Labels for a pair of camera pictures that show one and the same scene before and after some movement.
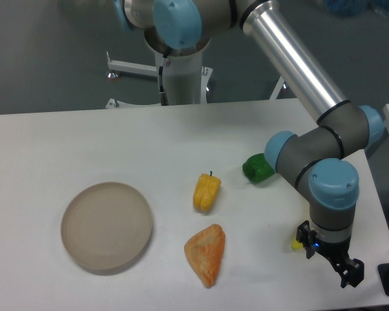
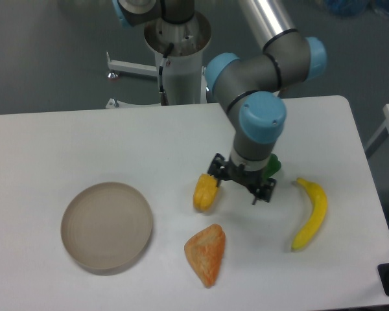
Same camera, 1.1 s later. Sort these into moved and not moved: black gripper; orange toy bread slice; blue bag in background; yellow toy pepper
Moved: black gripper
Not moved: orange toy bread slice; yellow toy pepper; blue bag in background
